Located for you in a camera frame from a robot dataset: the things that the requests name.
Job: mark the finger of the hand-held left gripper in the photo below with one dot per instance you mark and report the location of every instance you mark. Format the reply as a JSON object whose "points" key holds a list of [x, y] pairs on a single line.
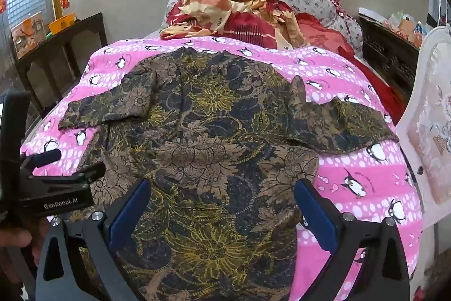
{"points": [[44, 158], [77, 176]]}

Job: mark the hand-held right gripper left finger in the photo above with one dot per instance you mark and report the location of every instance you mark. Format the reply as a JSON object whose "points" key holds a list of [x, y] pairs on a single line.
{"points": [[128, 213]]}

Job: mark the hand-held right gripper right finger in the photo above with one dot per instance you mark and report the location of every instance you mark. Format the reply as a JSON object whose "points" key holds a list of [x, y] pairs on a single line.
{"points": [[317, 213]]}

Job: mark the brown floral shirt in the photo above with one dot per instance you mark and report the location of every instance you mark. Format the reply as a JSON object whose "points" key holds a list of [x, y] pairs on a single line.
{"points": [[211, 146]]}

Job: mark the person's left hand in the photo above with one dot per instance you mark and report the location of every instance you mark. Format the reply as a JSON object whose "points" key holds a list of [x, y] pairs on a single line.
{"points": [[16, 237]]}

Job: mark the pink penguin blanket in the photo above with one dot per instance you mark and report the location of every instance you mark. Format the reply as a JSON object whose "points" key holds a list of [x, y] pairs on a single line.
{"points": [[370, 188]]}

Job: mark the printed cardboard box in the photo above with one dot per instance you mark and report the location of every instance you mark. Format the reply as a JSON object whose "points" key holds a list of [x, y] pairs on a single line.
{"points": [[28, 36]]}

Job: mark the dark wooden side cabinet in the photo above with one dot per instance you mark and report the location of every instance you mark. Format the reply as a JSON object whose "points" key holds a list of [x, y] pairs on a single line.
{"points": [[70, 50]]}

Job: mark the orange box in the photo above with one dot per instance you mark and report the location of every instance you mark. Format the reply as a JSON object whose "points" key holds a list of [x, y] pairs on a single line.
{"points": [[61, 24]]}

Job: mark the dark carved wooden cabinet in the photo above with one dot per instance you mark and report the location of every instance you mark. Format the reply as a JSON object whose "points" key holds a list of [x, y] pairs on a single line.
{"points": [[387, 54]]}

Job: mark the red blanket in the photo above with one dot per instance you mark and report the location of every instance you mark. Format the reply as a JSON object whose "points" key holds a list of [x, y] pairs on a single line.
{"points": [[327, 34]]}

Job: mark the pile of colourful packets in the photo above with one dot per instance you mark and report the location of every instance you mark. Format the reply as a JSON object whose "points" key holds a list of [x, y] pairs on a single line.
{"points": [[405, 27]]}

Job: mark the dark red patterned cushion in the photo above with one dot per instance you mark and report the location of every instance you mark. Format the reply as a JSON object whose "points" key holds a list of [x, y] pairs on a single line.
{"points": [[341, 6]]}

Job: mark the red yellow floral quilt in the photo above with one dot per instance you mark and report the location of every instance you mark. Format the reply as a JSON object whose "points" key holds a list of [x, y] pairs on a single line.
{"points": [[211, 12]]}

